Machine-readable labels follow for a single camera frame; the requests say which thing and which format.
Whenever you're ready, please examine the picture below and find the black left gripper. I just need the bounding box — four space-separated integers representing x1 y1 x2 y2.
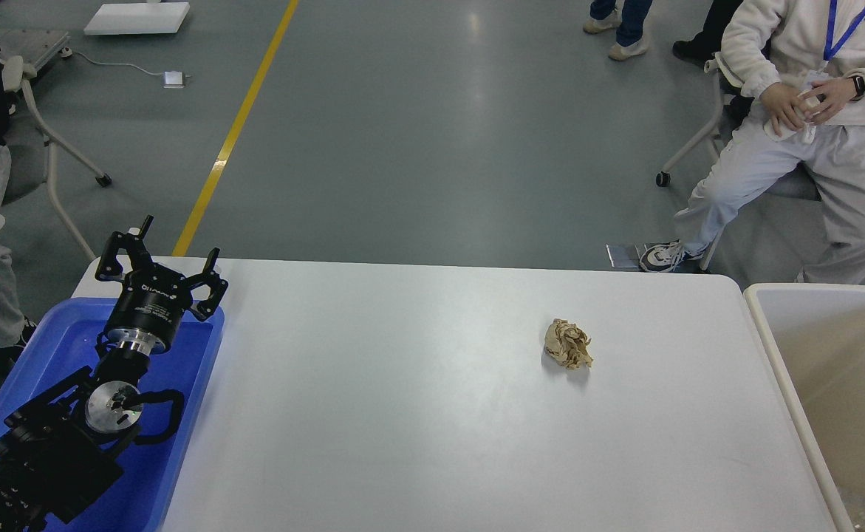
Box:
95 215 228 352

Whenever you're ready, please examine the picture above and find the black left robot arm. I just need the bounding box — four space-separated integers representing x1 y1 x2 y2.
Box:
0 216 228 531

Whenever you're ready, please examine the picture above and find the blue plastic tray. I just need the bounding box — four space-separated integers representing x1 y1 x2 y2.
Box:
0 297 224 531

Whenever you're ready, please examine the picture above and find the white office chair left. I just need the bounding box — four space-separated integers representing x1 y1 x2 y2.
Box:
0 56 112 260

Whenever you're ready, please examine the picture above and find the white office chair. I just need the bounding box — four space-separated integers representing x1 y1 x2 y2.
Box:
0 56 112 260
654 58 821 273

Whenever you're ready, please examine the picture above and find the white foam board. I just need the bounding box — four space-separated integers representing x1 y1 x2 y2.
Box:
83 2 191 35

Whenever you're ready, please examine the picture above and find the crumpled brown paper ball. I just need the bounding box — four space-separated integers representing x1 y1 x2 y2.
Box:
544 318 594 370

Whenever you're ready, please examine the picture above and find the silver floor plate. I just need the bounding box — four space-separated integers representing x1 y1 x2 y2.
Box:
606 245 645 270

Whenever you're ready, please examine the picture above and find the standing person in jeans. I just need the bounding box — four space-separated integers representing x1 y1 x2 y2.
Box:
583 1 654 61

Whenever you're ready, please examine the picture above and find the standing person in black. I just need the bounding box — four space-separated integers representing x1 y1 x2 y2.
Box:
671 0 742 67

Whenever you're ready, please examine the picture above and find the white office chair right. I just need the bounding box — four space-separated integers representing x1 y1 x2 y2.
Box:
654 58 821 273

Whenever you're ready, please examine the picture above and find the beige plastic bin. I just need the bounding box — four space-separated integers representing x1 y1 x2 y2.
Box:
744 283 865 531

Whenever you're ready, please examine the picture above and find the seated person in white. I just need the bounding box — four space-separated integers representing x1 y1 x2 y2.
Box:
640 1 865 284

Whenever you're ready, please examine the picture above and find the white power adapter with cable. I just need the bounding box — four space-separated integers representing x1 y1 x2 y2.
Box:
58 47 190 89

